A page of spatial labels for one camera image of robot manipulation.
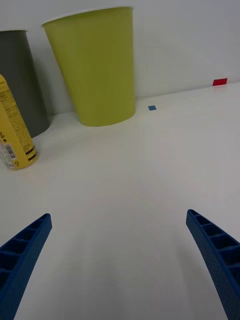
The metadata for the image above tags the grey plastic waste bin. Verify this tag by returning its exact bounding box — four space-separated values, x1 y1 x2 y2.
0 29 51 139

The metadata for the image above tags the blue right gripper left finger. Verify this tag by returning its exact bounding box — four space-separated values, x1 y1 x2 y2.
0 212 53 320

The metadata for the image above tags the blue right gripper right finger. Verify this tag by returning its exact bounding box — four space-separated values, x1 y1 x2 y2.
185 208 240 320

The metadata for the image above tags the yellow label plastic bottle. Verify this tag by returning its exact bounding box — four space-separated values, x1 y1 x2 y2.
0 73 40 171

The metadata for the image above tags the yellow-green plastic waste bin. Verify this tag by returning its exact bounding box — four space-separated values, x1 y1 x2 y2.
41 6 137 128

